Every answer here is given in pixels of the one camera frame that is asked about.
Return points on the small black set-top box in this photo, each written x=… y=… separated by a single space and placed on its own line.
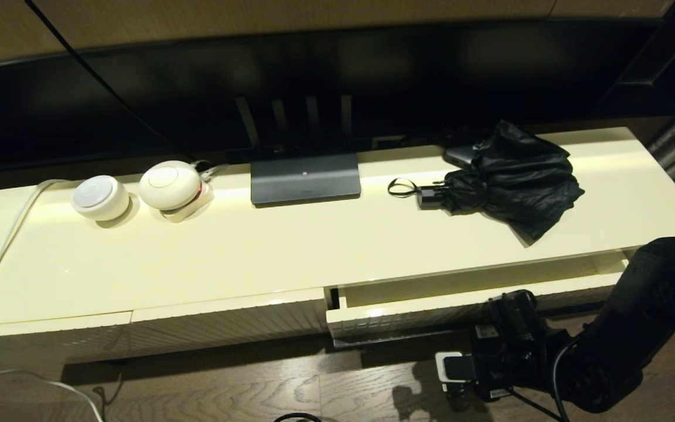
x=459 y=157

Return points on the dark grey antenna router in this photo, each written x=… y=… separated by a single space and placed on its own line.
x=305 y=181

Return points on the small white round speaker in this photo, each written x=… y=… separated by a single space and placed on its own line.
x=100 y=199

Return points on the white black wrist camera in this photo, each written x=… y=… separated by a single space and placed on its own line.
x=457 y=369

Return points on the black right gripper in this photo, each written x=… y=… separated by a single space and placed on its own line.
x=519 y=357

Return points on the black flat television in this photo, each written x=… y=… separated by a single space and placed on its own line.
x=372 y=70

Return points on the beige device base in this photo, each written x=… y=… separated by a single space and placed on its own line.
x=197 y=206

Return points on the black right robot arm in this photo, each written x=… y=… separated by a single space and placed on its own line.
x=654 y=293

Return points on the large white round device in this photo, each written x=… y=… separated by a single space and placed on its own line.
x=167 y=184

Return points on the black umbrella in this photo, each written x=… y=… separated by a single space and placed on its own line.
x=513 y=176

